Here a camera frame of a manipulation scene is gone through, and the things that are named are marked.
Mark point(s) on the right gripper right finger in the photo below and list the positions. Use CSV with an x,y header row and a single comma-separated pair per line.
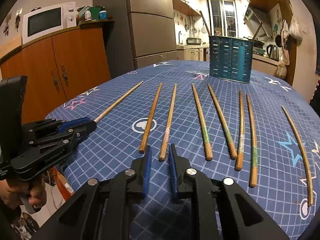
x,y
219,207

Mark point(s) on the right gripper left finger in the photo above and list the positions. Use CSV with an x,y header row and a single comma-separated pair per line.
x,y
101,209

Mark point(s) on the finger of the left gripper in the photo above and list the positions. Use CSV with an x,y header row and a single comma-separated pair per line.
x,y
77,123
75,136

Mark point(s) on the light wooden chopstick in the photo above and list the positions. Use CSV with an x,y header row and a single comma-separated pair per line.
x,y
117,102

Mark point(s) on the brown wooden chopstick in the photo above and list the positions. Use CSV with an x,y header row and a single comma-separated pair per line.
x,y
144,142

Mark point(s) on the dark wooden chopstick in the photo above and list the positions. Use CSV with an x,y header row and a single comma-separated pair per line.
x,y
163,150

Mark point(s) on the wooden chopstick pale band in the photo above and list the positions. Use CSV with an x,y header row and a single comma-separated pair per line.
x,y
257,31

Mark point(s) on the beige lower kitchen cabinets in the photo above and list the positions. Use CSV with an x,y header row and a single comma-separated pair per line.
x,y
193,54

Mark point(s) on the kitchen window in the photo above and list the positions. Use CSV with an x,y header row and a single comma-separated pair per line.
x,y
223,17

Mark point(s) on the person's left hand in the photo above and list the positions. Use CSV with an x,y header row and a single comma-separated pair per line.
x,y
12,189

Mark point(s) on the wooden chopstick white band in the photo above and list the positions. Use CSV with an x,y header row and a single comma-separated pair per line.
x,y
240,158

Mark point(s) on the orange wooden cabinet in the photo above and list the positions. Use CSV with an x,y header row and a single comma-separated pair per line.
x,y
59,66

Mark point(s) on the long chopstick green band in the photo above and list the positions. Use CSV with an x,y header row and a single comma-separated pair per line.
x,y
254,148

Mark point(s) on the dark chopstick green band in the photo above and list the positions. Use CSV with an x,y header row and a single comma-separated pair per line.
x,y
228,137

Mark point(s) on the wooden chopstick green band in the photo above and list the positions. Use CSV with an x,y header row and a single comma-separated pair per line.
x,y
206,141

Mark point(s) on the blue checkered star tablecloth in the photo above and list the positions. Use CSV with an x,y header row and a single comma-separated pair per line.
x,y
287,139

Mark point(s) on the grey multi-door refrigerator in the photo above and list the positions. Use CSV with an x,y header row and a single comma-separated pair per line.
x,y
143,34

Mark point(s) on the white bottle red label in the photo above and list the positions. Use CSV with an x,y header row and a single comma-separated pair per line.
x,y
88,16

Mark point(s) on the white microwave oven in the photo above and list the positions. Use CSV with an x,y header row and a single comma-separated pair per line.
x,y
47,20

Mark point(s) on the green container on cabinet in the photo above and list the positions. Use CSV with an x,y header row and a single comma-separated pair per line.
x,y
95,12

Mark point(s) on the teal perforated utensil holder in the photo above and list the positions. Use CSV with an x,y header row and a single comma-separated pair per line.
x,y
230,58

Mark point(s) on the steel electric kettle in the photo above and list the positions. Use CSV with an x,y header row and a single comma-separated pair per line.
x,y
272,52

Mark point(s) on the steel range hood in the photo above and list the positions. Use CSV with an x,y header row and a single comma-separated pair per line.
x,y
253,17

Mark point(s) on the white hanging plastic bag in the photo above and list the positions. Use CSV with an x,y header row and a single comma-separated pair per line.
x,y
294,29

